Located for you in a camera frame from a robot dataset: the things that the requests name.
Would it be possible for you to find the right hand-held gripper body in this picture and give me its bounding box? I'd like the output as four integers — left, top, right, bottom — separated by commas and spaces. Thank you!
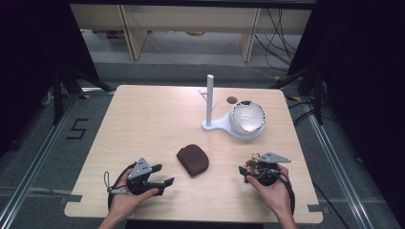
254, 152, 291, 187

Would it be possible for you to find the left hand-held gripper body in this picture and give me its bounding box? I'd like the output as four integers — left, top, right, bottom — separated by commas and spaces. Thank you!
127, 156, 154, 196

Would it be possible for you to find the keychain with orange charms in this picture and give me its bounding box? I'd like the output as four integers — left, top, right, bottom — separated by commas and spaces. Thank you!
243, 153, 262, 184

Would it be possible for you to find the brown zip pouch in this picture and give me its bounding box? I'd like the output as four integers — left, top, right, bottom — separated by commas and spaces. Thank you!
176, 143, 210, 177

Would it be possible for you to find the white egg-shaped bowl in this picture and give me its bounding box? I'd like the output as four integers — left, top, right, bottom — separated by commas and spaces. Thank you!
227, 100, 266, 135

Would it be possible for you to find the white key holder stand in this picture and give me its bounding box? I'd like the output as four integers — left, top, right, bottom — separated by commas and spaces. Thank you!
198, 73, 266, 141

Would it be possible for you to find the person's left hand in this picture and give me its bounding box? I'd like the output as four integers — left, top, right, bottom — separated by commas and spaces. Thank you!
109, 168, 160, 218

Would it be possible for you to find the person's right hand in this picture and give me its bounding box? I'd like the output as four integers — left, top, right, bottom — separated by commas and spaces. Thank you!
246, 165, 294, 219

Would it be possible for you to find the black metal stand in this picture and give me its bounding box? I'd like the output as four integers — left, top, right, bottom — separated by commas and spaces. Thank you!
52, 62, 113, 126
270, 65, 327, 126

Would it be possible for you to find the black curtain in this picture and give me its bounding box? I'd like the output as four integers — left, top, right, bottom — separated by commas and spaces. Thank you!
0, 0, 100, 156
287, 0, 405, 223

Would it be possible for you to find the light wooden bench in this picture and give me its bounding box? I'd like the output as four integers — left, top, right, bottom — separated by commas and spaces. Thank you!
70, 4, 313, 63

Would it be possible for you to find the grey wrist strap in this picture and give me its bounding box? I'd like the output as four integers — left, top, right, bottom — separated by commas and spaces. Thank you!
102, 171, 129, 196

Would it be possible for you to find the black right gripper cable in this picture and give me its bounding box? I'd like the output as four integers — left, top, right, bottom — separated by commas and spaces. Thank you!
276, 173, 297, 218

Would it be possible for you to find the aluminium floor rail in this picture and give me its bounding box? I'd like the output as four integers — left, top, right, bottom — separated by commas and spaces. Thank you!
305, 103, 377, 229
0, 94, 79, 229

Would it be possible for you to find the white floor cable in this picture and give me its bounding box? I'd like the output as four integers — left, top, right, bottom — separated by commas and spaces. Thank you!
235, 62, 279, 80

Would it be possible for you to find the bundle of black floor cables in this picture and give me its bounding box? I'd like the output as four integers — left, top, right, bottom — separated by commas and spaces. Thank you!
253, 9, 303, 72

